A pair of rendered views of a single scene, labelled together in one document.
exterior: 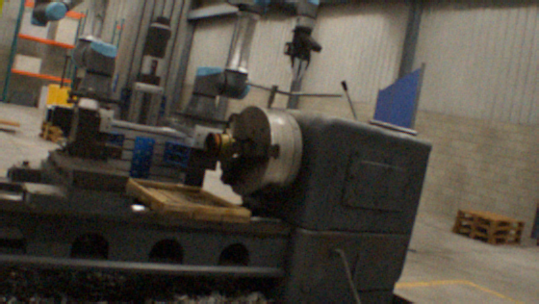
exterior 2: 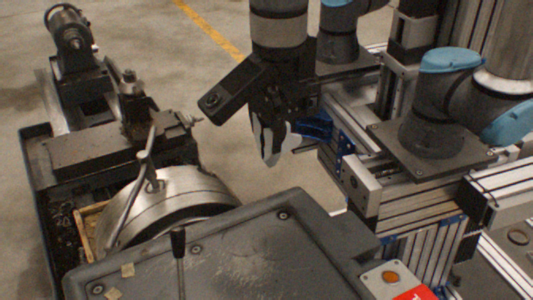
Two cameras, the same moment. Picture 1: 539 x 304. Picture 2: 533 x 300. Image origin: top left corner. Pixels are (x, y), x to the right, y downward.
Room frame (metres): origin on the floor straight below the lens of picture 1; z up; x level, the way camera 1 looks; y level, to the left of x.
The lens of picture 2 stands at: (2.12, -0.61, 1.85)
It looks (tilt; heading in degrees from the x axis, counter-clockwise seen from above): 38 degrees down; 96
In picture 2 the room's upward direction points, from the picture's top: straight up
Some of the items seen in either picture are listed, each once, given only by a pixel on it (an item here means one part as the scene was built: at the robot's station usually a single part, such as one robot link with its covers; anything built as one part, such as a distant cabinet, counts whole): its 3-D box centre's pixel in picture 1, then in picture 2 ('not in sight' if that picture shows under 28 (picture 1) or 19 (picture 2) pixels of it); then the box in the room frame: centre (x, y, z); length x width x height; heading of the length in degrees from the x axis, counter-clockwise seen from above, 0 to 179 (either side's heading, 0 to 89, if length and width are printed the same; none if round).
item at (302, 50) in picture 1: (298, 43); (282, 78); (2.07, -0.01, 1.52); 0.09 x 0.08 x 0.12; 36
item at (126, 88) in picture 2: (89, 104); (131, 83); (1.57, 0.59, 1.13); 0.08 x 0.08 x 0.03
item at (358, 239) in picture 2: not in sight; (346, 239); (2.19, -0.05, 1.24); 0.09 x 0.08 x 0.03; 125
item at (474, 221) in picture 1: (489, 227); not in sight; (8.92, -4.09, 0.22); 1.25 x 0.86 x 0.44; 128
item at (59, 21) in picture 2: not in sight; (74, 49); (1.16, 1.04, 1.01); 0.30 x 0.20 x 0.29; 125
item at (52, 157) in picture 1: (82, 166); (121, 140); (1.52, 0.56, 0.95); 0.43 x 0.17 x 0.05; 35
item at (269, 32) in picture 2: (303, 24); (277, 24); (2.06, -0.02, 1.60); 0.08 x 0.08 x 0.05
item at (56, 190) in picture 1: (64, 182); (116, 146); (1.48, 0.59, 0.90); 0.47 x 0.30 x 0.06; 35
